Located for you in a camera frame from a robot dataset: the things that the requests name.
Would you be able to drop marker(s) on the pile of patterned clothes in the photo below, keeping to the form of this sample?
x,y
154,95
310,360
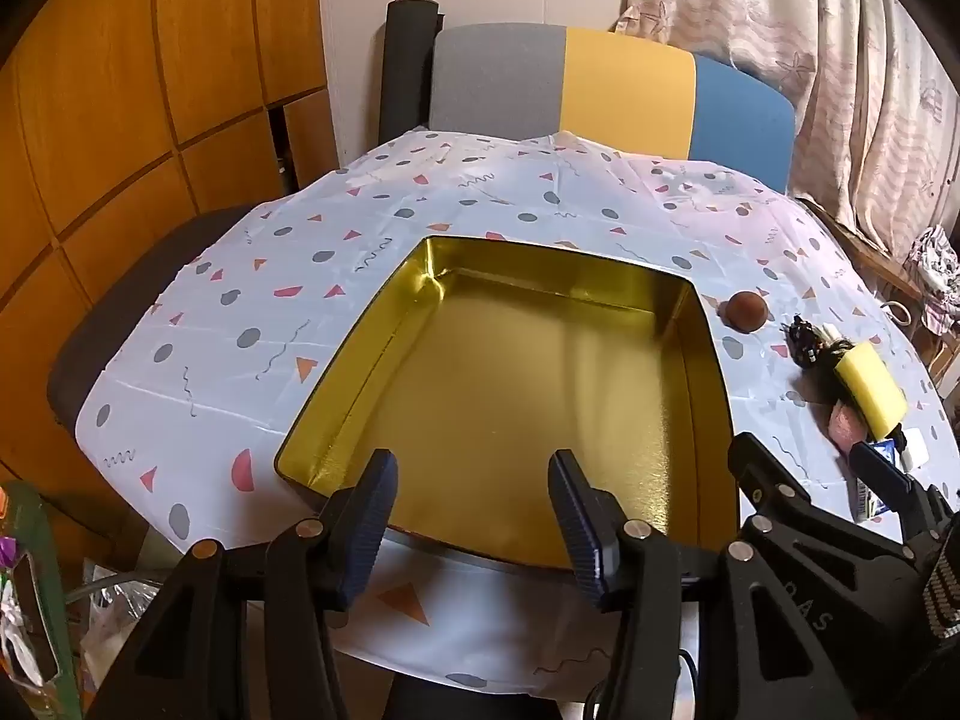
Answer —
x,y
934,270

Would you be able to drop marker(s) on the brown round puff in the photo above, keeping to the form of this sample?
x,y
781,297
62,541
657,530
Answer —
x,y
744,311

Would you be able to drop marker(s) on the white foam block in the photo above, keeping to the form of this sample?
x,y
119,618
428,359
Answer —
x,y
915,446

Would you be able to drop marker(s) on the clear plastic bag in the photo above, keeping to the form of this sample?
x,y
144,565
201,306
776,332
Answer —
x,y
120,615

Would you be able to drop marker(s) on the gold rectangular tin box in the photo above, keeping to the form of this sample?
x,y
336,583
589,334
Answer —
x,y
510,390

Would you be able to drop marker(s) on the dark grey seat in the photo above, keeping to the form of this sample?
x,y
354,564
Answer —
x,y
97,330

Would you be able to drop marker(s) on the green clutter item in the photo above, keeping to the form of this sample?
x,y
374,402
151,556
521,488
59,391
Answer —
x,y
30,540

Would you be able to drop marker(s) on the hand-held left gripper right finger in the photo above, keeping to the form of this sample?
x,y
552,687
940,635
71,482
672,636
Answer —
x,y
577,532

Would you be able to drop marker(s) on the pink towel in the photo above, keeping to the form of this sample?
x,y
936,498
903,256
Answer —
x,y
844,424

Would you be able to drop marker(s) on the wooden side table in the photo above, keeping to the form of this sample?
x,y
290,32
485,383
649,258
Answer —
x,y
862,259

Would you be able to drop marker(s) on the patterned plastic tablecloth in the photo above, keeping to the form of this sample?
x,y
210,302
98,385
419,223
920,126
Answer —
x,y
300,255

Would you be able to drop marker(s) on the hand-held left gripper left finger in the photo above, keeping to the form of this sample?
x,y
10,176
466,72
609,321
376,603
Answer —
x,y
371,532

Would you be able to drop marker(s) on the blue tissue packet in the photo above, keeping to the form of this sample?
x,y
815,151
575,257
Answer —
x,y
870,499

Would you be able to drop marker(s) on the wooden wardrobe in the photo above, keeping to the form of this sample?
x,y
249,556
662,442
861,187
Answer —
x,y
112,90

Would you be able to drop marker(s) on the patterned beige curtain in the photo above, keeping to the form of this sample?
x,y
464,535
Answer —
x,y
847,52

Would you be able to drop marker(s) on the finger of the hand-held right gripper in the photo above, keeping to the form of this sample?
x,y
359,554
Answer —
x,y
769,480
900,495

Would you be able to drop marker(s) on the grey yellow blue chair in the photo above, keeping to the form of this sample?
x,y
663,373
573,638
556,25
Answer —
x,y
622,90

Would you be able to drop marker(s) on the yellow sponge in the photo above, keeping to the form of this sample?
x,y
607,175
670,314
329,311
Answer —
x,y
870,386

